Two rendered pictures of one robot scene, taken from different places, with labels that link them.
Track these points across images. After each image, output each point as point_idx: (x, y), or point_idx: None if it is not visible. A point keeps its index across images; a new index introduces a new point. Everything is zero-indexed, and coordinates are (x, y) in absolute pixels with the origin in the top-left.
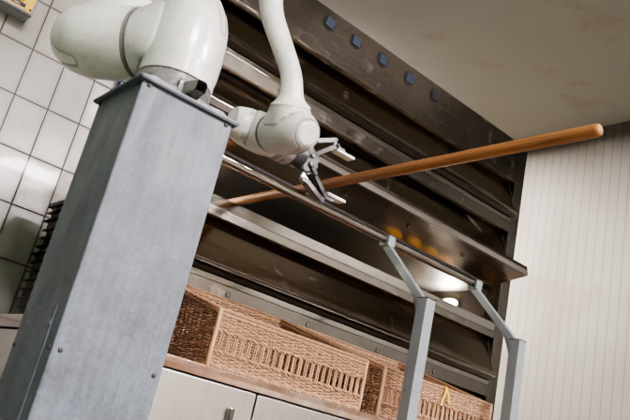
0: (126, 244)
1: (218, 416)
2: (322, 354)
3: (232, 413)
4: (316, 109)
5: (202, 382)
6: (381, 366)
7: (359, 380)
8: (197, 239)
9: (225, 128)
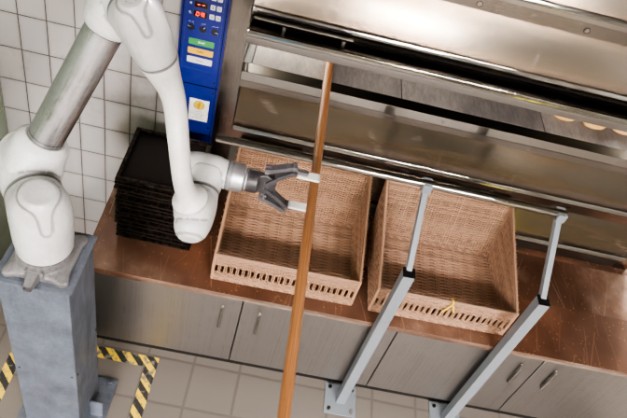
0: (29, 339)
1: (215, 307)
2: (312, 278)
3: (221, 310)
4: None
5: (200, 293)
6: (378, 284)
7: (351, 291)
8: (70, 338)
9: (63, 296)
